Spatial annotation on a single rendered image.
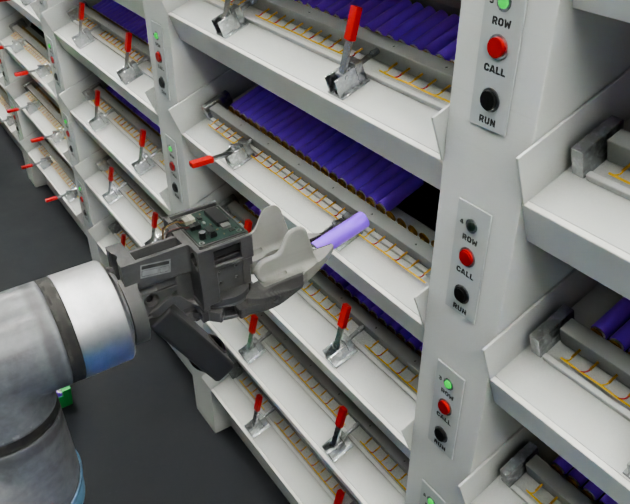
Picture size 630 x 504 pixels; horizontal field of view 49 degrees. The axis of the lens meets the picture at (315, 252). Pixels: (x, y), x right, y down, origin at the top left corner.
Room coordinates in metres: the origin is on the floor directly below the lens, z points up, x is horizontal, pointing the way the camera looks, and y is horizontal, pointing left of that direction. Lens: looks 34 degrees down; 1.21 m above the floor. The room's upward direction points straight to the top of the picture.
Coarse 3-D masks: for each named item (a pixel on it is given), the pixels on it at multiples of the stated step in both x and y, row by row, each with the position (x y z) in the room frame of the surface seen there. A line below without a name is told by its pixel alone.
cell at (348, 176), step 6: (372, 156) 0.85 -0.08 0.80; (378, 156) 0.85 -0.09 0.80; (360, 162) 0.85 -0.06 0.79; (366, 162) 0.85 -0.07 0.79; (372, 162) 0.85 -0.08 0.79; (354, 168) 0.84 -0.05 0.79; (360, 168) 0.84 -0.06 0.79; (366, 168) 0.84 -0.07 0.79; (348, 174) 0.83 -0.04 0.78; (354, 174) 0.83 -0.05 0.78; (348, 180) 0.83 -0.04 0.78
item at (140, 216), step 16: (96, 160) 1.68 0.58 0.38; (112, 160) 1.67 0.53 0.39; (96, 176) 1.66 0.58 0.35; (112, 176) 1.54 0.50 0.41; (128, 176) 1.58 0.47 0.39; (96, 192) 1.59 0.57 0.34; (112, 192) 1.53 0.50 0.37; (128, 192) 1.53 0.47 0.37; (144, 192) 1.49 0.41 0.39; (112, 208) 1.50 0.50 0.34; (128, 208) 1.49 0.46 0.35; (144, 208) 1.47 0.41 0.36; (160, 208) 1.42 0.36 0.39; (128, 224) 1.43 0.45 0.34; (144, 224) 1.41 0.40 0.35; (160, 224) 1.39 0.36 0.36; (144, 240) 1.35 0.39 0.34
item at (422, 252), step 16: (224, 112) 1.06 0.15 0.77; (240, 128) 1.00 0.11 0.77; (256, 144) 0.96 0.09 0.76; (272, 144) 0.94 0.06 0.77; (256, 160) 0.94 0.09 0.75; (288, 160) 0.89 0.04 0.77; (304, 176) 0.85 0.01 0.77; (320, 176) 0.84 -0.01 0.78; (320, 192) 0.83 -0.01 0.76; (336, 192) 0.80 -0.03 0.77; (352, 208) 0.76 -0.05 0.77; (368, 208) 0.75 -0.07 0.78; (384, 224) 0.72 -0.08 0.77; (368, 240) 0.72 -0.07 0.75; (400, 240) 0.68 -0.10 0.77; (416, 240) 0.68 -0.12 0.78; (400, 256) 0.67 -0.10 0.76; (416, 256) 0.66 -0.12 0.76; (432, 256) 0.65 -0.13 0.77
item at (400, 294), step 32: (192, 96) 1.09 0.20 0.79; (224, 96) 1.11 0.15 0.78; (192, 128) 1.09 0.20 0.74; (224, 160) 0.97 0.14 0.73; (256, 192) 0.88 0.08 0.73; (288, 192) 0.86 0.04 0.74; (288, 224) 0.82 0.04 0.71; (320, 224) 0.78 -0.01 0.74; (416, 224) 0.73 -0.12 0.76; (352, 256) 0.71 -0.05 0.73; (384, 256) 0.69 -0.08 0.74; (384, 288) 0.65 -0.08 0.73; (416, 288) 0.63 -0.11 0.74; (416, 320) 0.59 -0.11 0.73
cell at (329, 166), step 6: (354, 144) 0.89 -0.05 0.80; (360, 144) 0.89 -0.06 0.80; (348, 150) 0.88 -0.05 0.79; (354, 150) 0.88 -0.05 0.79; (336, 156) 0.88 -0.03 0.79; (342, 156) 0.87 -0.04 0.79; (348, 156) 0.88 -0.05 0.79; (330, 162) 0.87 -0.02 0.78; (336, 162) 0.87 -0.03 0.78; (342, 162) 0.87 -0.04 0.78; (330, 168) 0.86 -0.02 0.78
